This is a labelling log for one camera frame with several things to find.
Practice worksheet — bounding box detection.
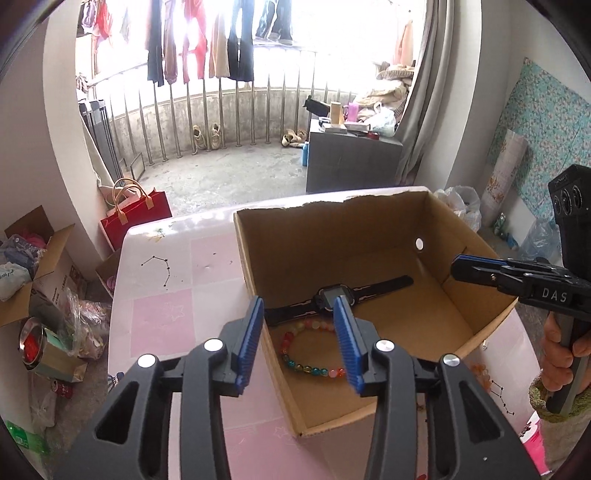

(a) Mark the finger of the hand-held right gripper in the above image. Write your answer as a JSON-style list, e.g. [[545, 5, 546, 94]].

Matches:
[[451, 259, 578, 297], [455, 254, 555, 274]]

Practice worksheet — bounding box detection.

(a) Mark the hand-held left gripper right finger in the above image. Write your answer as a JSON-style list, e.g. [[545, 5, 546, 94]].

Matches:
[[333, 295, 541, 480]]

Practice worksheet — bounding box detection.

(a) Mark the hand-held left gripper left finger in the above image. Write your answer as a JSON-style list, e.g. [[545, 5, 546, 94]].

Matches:
[[54, 295, 265, 480]]

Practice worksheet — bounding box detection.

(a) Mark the brown cardboard box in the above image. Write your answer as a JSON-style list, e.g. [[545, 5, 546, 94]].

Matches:
[[233, 187, 518, 438]]

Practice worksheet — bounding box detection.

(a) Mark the person's right forearm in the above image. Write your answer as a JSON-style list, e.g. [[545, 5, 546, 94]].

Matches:
[[529, 376, 591, 476]]

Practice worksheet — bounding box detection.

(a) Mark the person's right hand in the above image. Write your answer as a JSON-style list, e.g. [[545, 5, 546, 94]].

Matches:
[[541, 316, 591, 398]]

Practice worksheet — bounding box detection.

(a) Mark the green bottle pack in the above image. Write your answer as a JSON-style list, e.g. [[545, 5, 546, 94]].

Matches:
[[493, 212, 520, 250]]

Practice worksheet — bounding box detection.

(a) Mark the black wrist watch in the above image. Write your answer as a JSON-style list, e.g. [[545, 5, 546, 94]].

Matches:
[[264, 275, 415, 326]]

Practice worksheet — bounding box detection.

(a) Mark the white plastic bag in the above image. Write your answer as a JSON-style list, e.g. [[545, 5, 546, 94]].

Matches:
[[434, 185, 482, 232]]

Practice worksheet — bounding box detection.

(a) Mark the rolled printed poster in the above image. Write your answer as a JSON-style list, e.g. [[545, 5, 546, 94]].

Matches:
[[480, 129, 528, 227]]

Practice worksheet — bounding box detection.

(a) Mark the pink printed tablecloth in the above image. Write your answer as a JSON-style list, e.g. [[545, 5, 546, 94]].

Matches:
[[107, 185, 550, 480]]

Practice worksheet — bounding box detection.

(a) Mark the small open cardboard box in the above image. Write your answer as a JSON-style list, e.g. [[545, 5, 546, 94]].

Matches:
[[95, 249, 122, 301]]

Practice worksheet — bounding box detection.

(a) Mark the clear bag of clutter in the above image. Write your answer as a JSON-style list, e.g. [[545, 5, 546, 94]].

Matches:
[[60, 286, 112, 361]]

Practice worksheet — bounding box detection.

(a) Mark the grey cabinet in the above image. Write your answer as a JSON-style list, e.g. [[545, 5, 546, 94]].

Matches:
[[305, 117, 404, 195]]

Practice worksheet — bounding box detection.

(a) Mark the red tote bag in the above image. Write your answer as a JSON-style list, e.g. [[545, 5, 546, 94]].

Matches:
[[100, 178, 173, 252]]

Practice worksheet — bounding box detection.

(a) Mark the white bag on cabinet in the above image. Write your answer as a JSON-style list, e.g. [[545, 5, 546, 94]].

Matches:
[[367, 104, 398, 138]]

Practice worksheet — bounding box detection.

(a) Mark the grey curtain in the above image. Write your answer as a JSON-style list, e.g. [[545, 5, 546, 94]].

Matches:
[[394, 0, 483, 188]]

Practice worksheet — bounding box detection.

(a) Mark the green paper carton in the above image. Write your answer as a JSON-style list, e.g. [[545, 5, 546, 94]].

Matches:
[[34, 325, 88, 384]]

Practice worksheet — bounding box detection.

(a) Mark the pile of bedding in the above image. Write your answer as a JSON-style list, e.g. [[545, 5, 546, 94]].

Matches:
[[358, 62, 416, 121]]

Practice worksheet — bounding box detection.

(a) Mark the cardboard box of clothes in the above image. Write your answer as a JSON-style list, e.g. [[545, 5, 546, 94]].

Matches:
[[0, 205, 88, 328]]

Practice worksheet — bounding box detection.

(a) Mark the metal bowl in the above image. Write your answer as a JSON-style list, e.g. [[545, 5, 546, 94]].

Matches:
[[17, 316, 46, 370]]

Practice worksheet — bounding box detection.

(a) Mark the black bag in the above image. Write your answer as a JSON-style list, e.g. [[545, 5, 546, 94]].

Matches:
[[303, 95, 333, 118]]

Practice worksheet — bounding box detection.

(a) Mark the peach hanging garment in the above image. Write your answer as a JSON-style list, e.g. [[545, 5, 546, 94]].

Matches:
[[394, 21, 415, 68]]

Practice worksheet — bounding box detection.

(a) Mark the metal balcony railing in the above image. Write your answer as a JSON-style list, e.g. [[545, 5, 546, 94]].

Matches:
[[76, 44, 356, 167]]

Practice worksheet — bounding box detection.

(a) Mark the green packet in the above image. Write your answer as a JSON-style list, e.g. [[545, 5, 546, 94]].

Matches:
[[7, 420, 49, 455]]

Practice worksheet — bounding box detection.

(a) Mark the black folding rack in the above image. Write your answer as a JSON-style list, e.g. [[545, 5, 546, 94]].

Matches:
[[78, 97, 122, 185]]

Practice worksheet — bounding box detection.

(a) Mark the row of hanging clothes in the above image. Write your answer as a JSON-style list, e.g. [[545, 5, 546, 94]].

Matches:
[[76, 0, 296, 88]]

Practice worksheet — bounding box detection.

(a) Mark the colourful bead bracelet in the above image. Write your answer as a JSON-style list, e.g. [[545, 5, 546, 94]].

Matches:
[[278, 320, 352, 379]]

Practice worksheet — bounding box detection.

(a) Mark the floral wall cloth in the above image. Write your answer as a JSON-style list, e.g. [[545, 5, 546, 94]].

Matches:
[[487, 58, 591, 222]]

